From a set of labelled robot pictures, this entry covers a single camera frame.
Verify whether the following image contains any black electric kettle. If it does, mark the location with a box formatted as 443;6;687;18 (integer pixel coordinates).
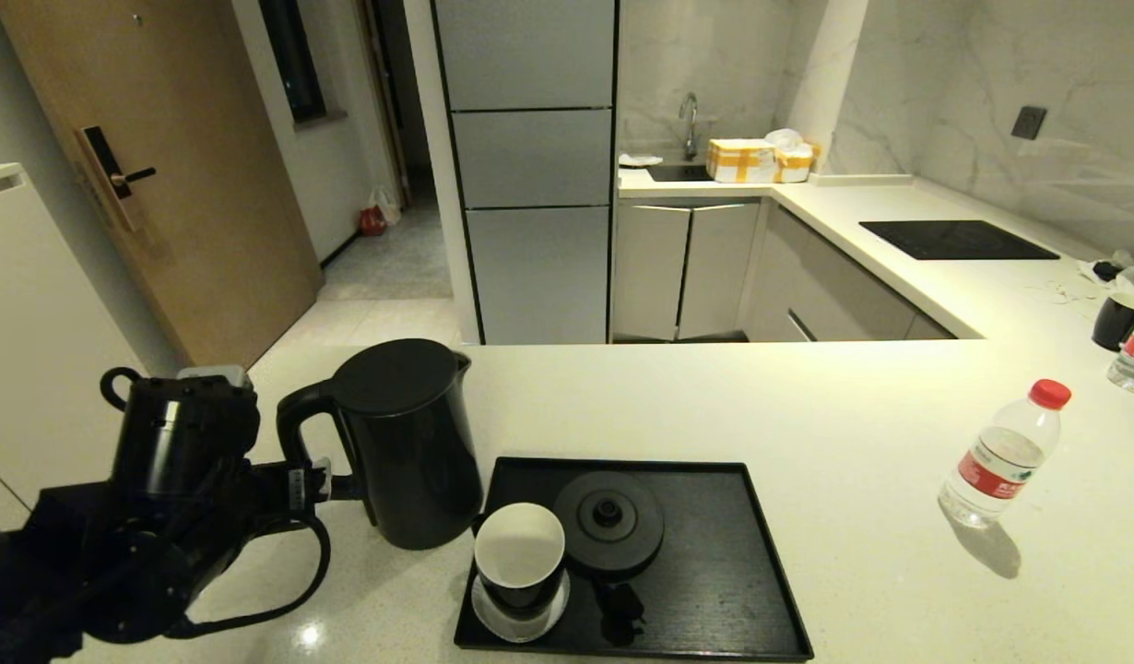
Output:
276;338;484;551

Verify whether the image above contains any black cup white inside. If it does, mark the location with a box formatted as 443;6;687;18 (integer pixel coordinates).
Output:
473;503;567;621
1093;292;1134;352

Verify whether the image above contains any black round kettle base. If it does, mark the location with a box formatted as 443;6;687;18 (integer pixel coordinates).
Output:
554;471;667;582

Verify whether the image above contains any white cabinet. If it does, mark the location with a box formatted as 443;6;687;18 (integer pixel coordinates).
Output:
0;163;176;531

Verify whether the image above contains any white saucer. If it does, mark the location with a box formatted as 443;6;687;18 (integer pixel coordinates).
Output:
470;567;571;645

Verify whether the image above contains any wooden door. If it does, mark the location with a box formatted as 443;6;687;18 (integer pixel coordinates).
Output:
0;0;325;372

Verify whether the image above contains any tall grey refrigerator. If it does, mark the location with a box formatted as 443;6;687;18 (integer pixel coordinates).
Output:
429;0;620;346

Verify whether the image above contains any grey cabinet door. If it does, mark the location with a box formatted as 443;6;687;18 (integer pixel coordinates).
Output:
612;204;692;342
678;204;762;342

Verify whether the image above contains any dark window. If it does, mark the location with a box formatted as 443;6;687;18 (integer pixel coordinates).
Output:
258;0;330;125

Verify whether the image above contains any black rectangular tray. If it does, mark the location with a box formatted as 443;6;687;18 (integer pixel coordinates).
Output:
453;456;815;663

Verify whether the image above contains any grey drawer cabinet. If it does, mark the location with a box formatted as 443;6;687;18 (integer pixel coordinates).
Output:
742;204;957;343

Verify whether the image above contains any small cardboard box yellow tape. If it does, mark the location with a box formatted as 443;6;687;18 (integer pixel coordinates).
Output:
773;142;821;184

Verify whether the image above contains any black induction cooktop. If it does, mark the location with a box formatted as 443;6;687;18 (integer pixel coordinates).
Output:
859;220;1062;262

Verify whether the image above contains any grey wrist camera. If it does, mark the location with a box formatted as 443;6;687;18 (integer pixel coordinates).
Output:
176;364;254;388

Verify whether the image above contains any black door lock handle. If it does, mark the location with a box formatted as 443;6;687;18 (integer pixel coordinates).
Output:
76;126;159;233

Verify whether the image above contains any thin white cable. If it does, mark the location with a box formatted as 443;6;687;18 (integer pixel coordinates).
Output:
1025;276;1100;306

